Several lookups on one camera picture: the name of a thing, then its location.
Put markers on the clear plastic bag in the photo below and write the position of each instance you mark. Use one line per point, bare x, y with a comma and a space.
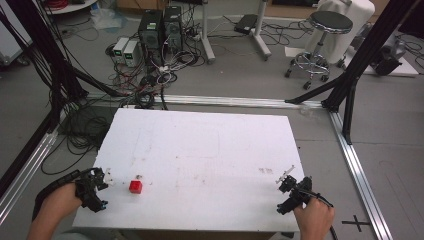
106, 18

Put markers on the black frame post with braces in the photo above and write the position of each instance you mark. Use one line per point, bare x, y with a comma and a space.
366, 50

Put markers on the white desk leg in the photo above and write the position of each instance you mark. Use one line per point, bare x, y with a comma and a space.
261, 33
206, 33

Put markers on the white round table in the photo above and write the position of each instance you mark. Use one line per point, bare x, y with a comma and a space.
71, 6

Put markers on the red cube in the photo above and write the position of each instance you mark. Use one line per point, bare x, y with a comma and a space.
135, 187

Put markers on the black round chrome stool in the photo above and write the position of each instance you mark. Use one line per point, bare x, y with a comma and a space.
328, 23

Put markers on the flat black box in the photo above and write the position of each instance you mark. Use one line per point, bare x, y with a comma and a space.
246, 24

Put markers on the white power supply unit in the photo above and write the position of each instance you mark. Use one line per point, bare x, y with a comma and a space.
119, 50
131, 53

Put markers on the slim black computer tower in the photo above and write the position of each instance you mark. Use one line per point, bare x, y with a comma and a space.
173, 28

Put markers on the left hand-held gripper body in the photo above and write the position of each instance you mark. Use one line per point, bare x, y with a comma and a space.
89, 193

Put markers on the person's right hand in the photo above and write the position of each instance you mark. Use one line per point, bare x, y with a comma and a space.
315, 218

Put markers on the long aluminium floor rail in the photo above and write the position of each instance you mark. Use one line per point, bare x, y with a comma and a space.
233, 100

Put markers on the large black computer tower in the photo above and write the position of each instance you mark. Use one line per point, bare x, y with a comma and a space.
150, 33

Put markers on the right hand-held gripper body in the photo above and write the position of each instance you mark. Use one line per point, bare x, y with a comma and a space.
296, 195

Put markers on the person's left hand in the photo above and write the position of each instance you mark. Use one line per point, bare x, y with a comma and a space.
61, 203

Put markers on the black device on white board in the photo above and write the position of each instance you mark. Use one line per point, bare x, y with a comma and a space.
388, 61

